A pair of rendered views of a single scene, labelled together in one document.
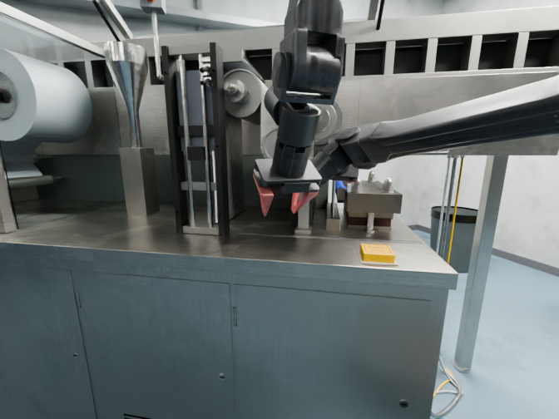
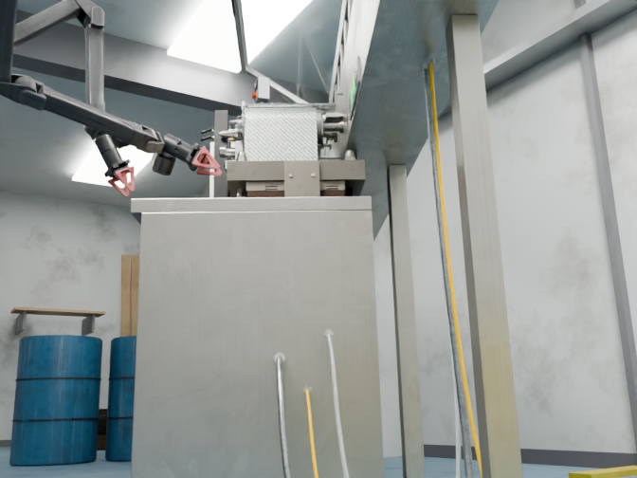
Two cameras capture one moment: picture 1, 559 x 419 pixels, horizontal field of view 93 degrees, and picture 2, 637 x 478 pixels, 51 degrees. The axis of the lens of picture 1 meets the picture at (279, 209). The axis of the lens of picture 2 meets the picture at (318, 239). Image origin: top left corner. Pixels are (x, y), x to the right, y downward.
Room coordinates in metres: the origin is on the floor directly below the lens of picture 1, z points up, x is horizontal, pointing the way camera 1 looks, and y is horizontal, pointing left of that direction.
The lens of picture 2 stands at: (0.64, -2.18, 0.33)
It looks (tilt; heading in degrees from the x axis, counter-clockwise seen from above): 14 degrees up; 77
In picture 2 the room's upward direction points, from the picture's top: 2 degrees counter-clockwise
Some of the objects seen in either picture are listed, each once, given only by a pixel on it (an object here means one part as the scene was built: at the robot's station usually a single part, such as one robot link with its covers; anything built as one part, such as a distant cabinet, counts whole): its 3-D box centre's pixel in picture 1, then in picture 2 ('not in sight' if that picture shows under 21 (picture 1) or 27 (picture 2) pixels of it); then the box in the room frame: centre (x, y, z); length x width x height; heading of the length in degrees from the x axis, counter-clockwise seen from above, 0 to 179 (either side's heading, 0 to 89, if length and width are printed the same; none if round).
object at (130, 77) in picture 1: (136, 144); not in sight; (1.10, 0.57, 1.18); 0.14 x 0.14 x 0.57
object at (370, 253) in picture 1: (376, 253); not in sight; (0.62, -0.24, 0.91); 0.07 x 0.07 x 0.02; 80
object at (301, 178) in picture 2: not in sight; (301, 179); (1.00, -0.42, 0.96); 0.10 x 0.03 x 0.11; 170
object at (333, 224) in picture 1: (332, 214); not in sight; (0.98, -0.20, 0.92); 0.28 x 0.04 x 0.04; 170
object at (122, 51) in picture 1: (126, 57); not in sight; (1.10, 0.57, 1.50); 0.14 x 0.14 x 0.06
